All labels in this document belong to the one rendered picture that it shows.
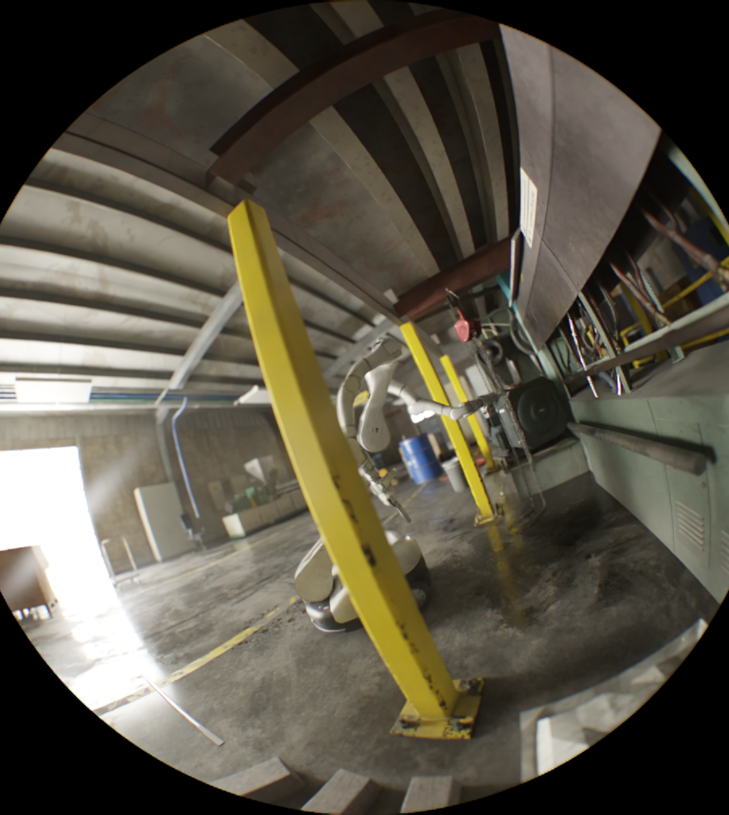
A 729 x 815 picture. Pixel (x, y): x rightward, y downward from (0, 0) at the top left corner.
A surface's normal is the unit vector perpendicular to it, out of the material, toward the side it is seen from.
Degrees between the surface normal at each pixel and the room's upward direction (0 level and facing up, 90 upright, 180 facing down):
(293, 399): 90
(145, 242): 171
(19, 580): 90
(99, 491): 90
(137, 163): 180
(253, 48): 180
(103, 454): 90
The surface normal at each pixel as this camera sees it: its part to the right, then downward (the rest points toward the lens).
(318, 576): 0.14, -0.24
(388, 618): -0.45, 0.00
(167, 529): 0.81, -0.41
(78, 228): 0.49, 0.84
